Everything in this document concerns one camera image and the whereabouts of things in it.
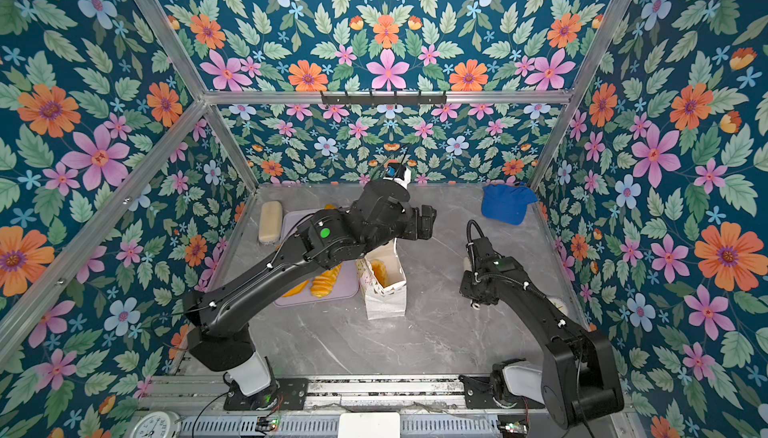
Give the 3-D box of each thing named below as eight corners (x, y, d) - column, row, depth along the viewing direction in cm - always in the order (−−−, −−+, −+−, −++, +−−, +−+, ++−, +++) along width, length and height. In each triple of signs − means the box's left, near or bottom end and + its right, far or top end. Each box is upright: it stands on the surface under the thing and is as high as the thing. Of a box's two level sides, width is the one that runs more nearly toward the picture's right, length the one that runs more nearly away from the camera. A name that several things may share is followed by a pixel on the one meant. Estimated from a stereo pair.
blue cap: (484, 224, 111) (487, 214, 106) (478, 194, 120) (481, 184, 116) (537, 224, 111) (543, 214, 106) (527, 194, 120) (531, 184, 116)
